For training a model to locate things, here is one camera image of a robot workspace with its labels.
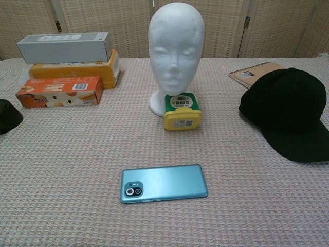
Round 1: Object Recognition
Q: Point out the black baseball cap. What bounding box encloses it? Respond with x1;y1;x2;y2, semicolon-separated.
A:
238;67;329;163

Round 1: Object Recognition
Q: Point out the white foam mannequin head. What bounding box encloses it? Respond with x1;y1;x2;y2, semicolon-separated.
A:
148;2;206;115

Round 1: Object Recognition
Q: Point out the black object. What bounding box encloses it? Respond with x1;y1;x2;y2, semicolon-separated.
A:
0;99;23;135

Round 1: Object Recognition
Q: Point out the green container with yellow lid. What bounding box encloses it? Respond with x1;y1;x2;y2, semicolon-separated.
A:
163;92;203;131

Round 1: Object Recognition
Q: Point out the light blue smartphone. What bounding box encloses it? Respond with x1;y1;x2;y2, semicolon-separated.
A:
120;164;209;204

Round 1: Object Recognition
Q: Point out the pink white woven tablecloth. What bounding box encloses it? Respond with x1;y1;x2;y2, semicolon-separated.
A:
0;52;329;247

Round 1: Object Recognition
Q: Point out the yellow food box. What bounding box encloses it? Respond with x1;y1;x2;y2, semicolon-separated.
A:
27;49;121;90

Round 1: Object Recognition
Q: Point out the brown spiral notebook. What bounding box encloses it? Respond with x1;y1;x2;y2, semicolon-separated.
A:
228;61;287;90

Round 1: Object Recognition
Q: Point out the beige woven folding screen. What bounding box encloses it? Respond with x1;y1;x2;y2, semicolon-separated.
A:
0;0;329;61

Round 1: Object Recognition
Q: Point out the orange snack box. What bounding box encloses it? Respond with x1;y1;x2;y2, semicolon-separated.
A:
15;75;104;109

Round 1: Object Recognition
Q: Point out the long grey white box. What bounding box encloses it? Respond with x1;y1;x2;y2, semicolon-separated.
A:
16;32;113;65

